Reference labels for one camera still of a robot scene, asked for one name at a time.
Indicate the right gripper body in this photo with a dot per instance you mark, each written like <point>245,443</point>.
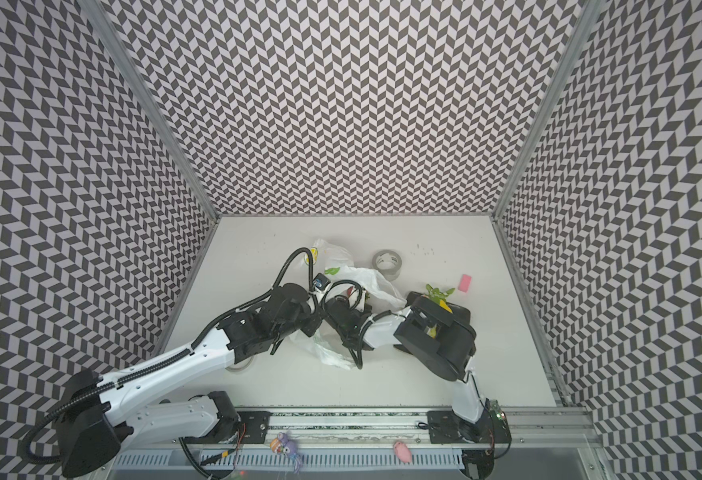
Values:
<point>344,318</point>

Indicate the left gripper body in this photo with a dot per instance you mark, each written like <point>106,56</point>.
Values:
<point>308,325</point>

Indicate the white plastic bag fruit print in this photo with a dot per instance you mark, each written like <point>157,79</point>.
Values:
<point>365,288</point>

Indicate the yellow fruit with green leaves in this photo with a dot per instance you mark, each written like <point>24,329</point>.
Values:
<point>440,297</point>

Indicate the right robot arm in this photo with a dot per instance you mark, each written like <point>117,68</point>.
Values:
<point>468,402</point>

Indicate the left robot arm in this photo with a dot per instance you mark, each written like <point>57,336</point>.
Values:
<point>80,433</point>

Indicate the white tape roll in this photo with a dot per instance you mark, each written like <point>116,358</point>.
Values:
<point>242,366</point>

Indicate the grey tape roll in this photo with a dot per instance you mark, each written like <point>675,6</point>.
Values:
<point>388,263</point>

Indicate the black square tray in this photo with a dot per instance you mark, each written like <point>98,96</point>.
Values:
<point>439,339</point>

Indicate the pink eraser block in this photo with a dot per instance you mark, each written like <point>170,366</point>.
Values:
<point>465,283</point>

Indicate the purple octopus toy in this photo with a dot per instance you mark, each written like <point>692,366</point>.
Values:
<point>284,445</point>

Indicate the pink toy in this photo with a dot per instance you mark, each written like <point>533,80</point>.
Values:
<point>402,452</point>

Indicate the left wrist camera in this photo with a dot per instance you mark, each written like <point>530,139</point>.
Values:
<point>321,282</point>

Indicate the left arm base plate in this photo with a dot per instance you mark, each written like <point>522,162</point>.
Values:
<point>252,427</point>

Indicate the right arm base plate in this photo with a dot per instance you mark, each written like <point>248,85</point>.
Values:
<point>445,427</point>

